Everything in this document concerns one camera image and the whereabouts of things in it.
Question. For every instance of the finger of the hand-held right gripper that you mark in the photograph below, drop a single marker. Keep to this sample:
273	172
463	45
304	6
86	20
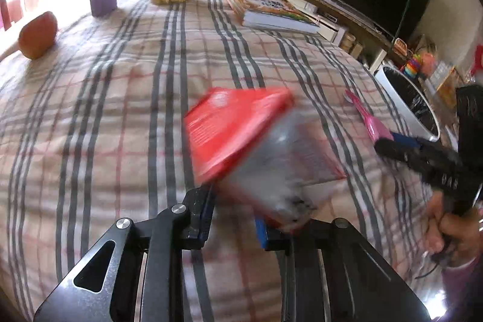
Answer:
426	165
407	141

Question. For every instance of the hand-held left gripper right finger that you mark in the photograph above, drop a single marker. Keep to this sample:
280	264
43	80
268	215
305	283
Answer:
262	233

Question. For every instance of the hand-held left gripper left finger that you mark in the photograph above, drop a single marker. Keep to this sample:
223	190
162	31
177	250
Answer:
208	220

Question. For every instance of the pink plastic spoon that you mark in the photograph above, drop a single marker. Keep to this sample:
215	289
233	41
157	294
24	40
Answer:
368	118

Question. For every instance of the white trash bin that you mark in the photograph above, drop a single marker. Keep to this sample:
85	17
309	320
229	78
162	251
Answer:
392	95

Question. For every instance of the clear plastic bag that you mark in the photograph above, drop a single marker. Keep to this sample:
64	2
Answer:
279	163

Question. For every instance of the red cardboard box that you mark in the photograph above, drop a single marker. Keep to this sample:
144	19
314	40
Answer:
226	126

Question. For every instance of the person's right forearm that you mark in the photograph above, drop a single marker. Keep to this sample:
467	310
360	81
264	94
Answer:
464	284

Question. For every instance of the person's right hand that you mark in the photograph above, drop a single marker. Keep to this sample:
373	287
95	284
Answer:
460	235

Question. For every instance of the black and white bucket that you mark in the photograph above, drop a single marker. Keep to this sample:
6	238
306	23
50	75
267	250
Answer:
419	99

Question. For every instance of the white television cabinet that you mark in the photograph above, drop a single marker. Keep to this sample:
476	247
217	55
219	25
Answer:
332	24

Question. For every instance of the plaid tablecloth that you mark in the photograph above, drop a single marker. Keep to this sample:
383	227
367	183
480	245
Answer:
113	99

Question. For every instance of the orange cover picture book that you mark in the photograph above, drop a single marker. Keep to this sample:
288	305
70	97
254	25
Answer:
271	5

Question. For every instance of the orange fruit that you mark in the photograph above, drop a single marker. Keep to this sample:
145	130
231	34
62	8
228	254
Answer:
37	35

